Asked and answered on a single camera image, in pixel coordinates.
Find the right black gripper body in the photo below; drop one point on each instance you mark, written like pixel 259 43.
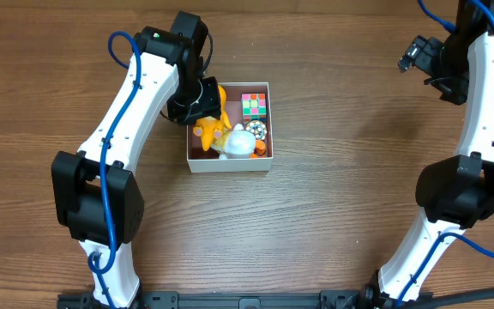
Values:
pixel 421 53

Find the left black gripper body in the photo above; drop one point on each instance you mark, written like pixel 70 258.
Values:
pixel 204 109

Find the orange dinosaur figure toy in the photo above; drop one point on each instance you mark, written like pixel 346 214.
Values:
pixel 209 129

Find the multicoloured puzzle cube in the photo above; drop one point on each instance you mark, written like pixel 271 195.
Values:
pixel 254 107

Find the white plush duck toy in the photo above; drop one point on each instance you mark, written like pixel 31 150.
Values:
pixel 238 143

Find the white box pink interior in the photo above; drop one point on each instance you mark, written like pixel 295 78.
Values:
pixel 208 162

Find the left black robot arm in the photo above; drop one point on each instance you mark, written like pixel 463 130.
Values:
pixel 96 194

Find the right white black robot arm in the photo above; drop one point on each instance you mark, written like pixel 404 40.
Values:
pixel 457 192

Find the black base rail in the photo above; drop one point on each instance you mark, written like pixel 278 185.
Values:
pixel 326 299

